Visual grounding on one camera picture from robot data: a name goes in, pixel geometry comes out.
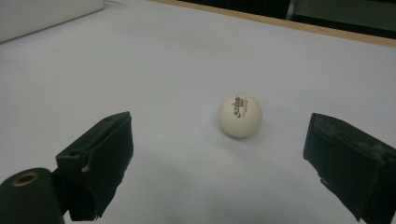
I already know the white oblong plastic container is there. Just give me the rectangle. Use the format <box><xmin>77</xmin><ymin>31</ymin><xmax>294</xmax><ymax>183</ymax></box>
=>
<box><xmin>0</xmin><ymin>0</ymin><xmax>106</xmax><ymax>45</ymax></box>

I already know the white table mat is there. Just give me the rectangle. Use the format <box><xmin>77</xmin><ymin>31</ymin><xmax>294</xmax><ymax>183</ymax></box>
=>
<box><xmin>0</xmin><ymin>0</ymin><xmax>396</xmax><ymax>224</ymax></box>

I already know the white ping pong ball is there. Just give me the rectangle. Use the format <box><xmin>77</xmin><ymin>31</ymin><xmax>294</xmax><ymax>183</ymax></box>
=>
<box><xmin>217</xmin><ymin>92</ymin><xmax>263</xmax><ymax>139</ymax></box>

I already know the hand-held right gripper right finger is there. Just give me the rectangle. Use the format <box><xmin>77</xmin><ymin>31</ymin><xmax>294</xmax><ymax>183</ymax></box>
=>
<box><xmin>303</xmin><ymin>112</ymin><xmax>396</xmax><ymax>224</ymax></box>

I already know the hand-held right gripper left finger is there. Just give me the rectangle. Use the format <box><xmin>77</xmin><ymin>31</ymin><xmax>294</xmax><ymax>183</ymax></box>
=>
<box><xmin>55</xmin><ymin>111</ymin><xmax>134</xmax><ymax>222</ymax></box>

